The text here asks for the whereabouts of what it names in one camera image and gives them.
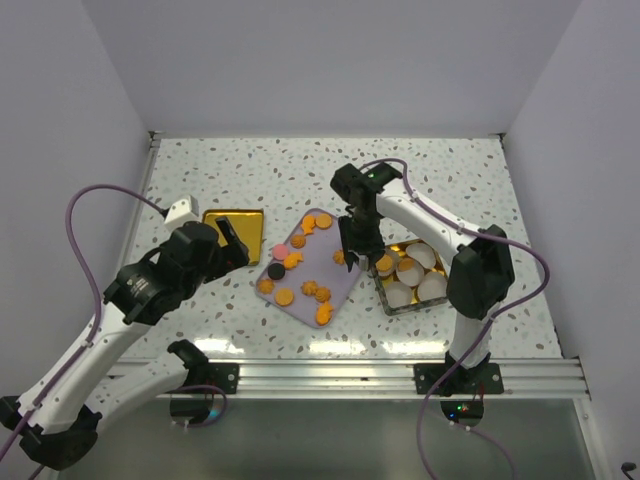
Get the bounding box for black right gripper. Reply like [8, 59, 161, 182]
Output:
[339, 209, 385, 269]

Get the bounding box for orange star cookie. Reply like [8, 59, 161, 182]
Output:
[256, 278, 275, 295]
[333, 250, 345, 265]
[301, 281, 319, 297]

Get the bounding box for metal tongs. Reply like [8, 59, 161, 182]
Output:
[356, 255, 370, 272]

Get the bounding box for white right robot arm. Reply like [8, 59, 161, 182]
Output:
[330, 161, 515, 393]

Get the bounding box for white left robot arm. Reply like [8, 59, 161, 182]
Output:
[1, 217, 249, 471]

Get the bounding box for gold tin lid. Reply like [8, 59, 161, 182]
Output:
[202, 209, 264, 266]

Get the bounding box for orange fish cookie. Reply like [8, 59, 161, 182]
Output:
[315, 302, 334, 326]
[282, 252, 304, 270]
[300, 215, 316, 236]

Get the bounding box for orange swirl cookie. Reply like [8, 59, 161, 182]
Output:
[290, 234, 306, 249]
[314, 286, 331, 303]

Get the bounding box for lilac plastic tray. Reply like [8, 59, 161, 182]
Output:
[255, 208, 361, 329]

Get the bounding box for pink round cookie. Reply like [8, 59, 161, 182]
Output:
[272, 244, 289, 261]

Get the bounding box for green gold cookie tin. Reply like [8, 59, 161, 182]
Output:
[370, 239, 448, 316]

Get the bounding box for black round cookie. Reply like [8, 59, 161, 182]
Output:
[267, 263, 286, 281]

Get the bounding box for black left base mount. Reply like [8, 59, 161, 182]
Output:
[198, 362, 240, 395]

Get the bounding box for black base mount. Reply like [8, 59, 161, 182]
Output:
[198, 362, 240, 395]
[413, 363, 505, 397]

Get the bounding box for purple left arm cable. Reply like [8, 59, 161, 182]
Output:
[0, 184, 169, 480]

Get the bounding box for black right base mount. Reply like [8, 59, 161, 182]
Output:
[413, 363, 505, 397]

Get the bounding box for aluminium front rail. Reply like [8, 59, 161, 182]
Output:
[209, 359, 590, 400]

